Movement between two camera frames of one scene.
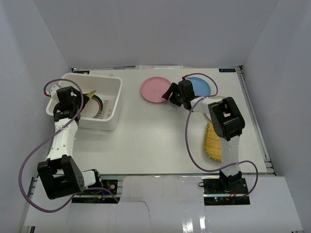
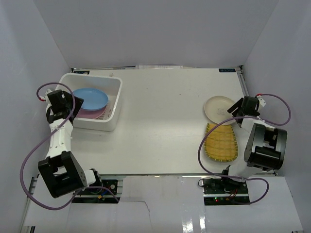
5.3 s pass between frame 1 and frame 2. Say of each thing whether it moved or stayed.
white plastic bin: stayed
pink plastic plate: moved
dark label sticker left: stayed
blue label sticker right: stayed
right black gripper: moved
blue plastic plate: moved
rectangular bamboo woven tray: stayed
